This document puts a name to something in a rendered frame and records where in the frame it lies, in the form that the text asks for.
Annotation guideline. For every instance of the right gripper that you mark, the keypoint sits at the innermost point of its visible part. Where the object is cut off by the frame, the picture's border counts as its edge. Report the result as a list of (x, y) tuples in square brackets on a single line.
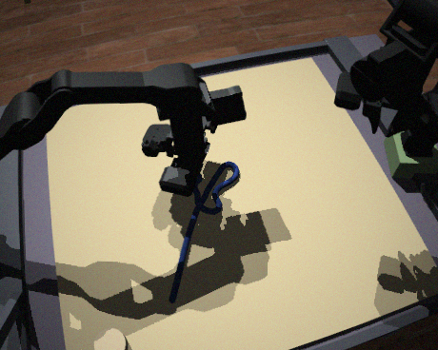
[(402, 99)]

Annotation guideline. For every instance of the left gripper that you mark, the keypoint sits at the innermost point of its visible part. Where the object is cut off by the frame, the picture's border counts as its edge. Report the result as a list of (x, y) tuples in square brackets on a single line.
[(191, 154)]

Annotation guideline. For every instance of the blue rope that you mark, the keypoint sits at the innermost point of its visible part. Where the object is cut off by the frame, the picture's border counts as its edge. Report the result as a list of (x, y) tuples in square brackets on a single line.
[(199, 201)]

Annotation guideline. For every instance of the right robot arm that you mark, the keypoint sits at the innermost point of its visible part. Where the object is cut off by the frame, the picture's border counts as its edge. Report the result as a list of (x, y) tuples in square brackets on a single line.
[(390, 67)]

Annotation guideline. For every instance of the cream work mat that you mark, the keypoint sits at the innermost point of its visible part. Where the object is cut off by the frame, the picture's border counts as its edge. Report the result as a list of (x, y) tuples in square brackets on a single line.
[(311, 240)]

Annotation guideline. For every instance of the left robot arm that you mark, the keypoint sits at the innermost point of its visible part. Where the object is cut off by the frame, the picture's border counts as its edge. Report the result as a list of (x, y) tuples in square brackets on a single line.
[(168, 87)]

